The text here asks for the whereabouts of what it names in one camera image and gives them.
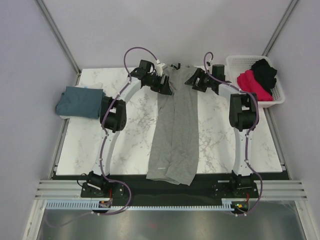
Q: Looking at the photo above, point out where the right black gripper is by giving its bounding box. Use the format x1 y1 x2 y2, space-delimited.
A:
184 67 215 93

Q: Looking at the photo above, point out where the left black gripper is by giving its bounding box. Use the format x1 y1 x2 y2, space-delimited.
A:
146 73 172 96

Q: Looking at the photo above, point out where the grey t shirt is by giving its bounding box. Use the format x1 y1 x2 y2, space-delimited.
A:
146 66 199 186

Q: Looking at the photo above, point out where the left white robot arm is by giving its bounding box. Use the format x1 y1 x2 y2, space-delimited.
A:
80 60 172 198

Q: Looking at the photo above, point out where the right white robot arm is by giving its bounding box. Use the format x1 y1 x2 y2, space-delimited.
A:
184 65 259 198

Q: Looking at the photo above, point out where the red t shirt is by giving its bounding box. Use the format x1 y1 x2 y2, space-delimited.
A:
237 70 273 102

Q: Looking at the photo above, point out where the black t shirt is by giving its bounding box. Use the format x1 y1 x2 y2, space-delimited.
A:
250 58 278 92

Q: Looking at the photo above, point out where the folded blue t shirt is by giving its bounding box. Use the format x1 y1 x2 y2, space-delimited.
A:
55 86 105 119

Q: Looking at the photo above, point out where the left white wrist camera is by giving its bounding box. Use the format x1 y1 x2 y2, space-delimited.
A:
154 60 168 77

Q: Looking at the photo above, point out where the right corner aluminium post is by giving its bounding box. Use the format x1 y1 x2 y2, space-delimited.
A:
262 0 300 57

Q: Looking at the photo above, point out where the corner aluminium post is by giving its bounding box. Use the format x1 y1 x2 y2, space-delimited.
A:
34 0 81 74
262 0 300 57

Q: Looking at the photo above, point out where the left corner aluminium post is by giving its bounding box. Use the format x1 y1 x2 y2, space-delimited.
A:
34 0 81 74

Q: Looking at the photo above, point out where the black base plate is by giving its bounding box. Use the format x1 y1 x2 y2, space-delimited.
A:
53 171 290 206

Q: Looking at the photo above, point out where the white slotted cable duct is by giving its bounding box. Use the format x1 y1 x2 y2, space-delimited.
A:
45 199 249 212

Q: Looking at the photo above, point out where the aluminium frame rail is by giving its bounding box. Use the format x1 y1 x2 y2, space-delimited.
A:
35 180 307 201

